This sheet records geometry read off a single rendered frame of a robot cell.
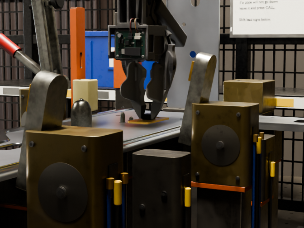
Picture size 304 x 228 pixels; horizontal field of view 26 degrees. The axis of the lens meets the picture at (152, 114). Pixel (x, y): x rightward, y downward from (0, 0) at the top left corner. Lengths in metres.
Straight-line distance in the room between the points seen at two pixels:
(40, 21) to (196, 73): 0.33
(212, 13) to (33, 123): 0.71
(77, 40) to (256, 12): 0.50
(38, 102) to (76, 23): 0.60
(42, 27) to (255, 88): 0.41
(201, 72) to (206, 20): 0.37
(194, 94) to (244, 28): 0.64
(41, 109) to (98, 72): 0.90
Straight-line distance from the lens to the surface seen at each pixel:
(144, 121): 1.06
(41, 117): 0.67
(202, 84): 0.96
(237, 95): 1.27
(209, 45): 1.32
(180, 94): 1.35
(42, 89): 0.67
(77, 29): 1.26
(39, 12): 1.18
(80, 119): 0.99
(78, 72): 1.26
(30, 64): 1.20
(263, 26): 1.58
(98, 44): 1.56
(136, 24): 1.01
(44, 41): 1.17
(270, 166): 1.09
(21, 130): 1.03
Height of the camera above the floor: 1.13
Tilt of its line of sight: 6 degrees down
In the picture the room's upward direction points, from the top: straight up
